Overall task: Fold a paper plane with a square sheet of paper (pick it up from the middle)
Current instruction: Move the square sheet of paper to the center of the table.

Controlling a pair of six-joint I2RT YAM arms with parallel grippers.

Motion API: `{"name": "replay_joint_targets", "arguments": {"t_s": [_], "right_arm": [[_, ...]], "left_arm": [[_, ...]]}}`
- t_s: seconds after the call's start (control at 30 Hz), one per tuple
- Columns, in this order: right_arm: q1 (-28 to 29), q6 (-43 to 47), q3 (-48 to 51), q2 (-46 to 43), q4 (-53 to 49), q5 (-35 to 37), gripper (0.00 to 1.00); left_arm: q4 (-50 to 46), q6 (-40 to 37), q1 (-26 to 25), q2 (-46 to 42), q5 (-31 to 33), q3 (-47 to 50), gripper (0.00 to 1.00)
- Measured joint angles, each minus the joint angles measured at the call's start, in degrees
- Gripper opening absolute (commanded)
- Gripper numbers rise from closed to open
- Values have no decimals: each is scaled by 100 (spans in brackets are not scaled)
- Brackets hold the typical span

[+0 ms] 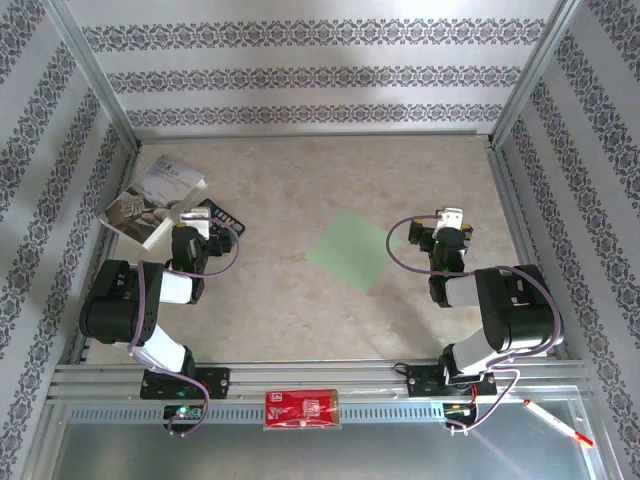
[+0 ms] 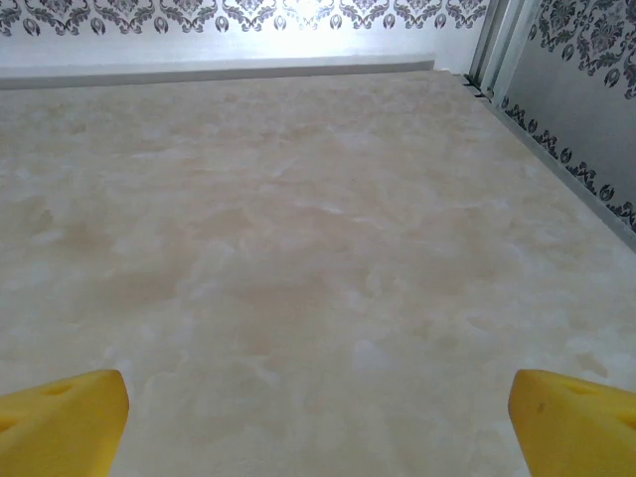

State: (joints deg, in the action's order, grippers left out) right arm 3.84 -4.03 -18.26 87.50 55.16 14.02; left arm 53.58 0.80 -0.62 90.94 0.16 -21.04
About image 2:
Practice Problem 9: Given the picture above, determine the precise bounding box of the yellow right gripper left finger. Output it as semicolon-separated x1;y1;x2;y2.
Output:
0;369;131;477

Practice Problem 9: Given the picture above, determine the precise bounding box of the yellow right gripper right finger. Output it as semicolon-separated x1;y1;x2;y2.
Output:
508;368;636;477

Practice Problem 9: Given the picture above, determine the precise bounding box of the aluminium table edge rail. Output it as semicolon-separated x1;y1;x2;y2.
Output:
0;59;439;91

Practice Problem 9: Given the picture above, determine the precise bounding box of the aluminium corner post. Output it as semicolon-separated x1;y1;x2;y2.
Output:
465;0;531;103

